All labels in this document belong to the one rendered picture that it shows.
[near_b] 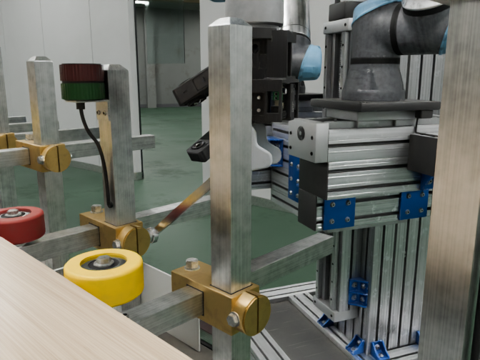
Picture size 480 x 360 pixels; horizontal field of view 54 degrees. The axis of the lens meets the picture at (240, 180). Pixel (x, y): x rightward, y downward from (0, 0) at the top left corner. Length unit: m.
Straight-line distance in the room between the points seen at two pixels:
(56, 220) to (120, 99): 0.35
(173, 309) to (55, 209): 0.46
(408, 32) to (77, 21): 4.94
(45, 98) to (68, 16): 5.02
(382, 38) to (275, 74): 0.58
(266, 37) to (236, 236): 0.24
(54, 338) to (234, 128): 0.27
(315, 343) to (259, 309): 1.13
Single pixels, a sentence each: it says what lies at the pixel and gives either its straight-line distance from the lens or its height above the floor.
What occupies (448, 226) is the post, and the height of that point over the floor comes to 0.98.
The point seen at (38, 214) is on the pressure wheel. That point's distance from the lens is 0.72.
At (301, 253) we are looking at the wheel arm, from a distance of 0.74.
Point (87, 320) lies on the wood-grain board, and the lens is 0.42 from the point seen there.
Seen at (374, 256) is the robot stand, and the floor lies 0.56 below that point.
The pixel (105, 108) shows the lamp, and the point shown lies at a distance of 0.72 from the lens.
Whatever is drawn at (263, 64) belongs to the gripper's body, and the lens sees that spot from 0.61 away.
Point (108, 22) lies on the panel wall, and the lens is 5.32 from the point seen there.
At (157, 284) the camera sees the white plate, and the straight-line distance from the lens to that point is 0.77.
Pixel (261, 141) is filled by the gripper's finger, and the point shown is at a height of 1.01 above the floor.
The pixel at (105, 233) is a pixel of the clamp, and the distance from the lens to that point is 0.77.
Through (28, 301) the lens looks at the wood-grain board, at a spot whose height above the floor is 0.90.
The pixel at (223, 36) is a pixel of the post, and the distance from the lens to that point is 0.52.
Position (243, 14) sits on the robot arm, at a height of 1.17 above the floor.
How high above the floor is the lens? 1.10
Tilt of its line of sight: 13 degrees down
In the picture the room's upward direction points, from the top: straight up
